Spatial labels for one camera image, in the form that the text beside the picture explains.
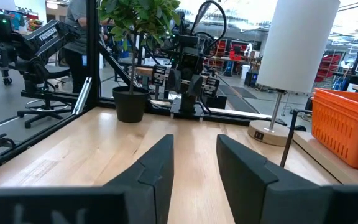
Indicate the black diagonal frame brace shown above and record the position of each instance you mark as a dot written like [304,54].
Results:
[113,63]

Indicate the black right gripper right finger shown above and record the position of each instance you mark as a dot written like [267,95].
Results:
[259,193]

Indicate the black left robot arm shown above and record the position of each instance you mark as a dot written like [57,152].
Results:
[186,107]

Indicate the wooden shelf with black legs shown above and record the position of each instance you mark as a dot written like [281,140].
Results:
[322,155]

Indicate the orange plastic basket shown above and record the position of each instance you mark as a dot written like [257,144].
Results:
[346,140]
[328,101]
[328,92]

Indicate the black upright frame post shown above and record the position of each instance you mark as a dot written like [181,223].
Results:
[92,46]

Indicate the black floor mat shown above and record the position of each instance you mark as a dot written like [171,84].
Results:
[244,102]

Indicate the background black robot arm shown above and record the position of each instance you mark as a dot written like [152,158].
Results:
[47,35]

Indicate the green potted plant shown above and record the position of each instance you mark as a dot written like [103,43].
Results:
[130,105]

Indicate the white shade table lamp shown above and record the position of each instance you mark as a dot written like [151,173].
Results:
[297,46]

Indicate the black aluminium frame beam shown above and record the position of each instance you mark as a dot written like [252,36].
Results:
[42,137]

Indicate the black office chair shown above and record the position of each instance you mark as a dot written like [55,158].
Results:
[57,71]

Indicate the person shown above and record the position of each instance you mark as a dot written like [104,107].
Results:
[75,25]

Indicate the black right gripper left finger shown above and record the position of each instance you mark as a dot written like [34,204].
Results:
[148,186]

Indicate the black aluminium frame rail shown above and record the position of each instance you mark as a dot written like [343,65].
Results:
[225,117]

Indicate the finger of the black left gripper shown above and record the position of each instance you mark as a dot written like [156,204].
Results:
[160,74]
[210,87]

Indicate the red storage rack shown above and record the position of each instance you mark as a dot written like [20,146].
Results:
[329,62]
[238,56]

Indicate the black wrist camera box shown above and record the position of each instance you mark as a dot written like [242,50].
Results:
[192,62]

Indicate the silver metal bracket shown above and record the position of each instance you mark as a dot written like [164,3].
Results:
[82,95]

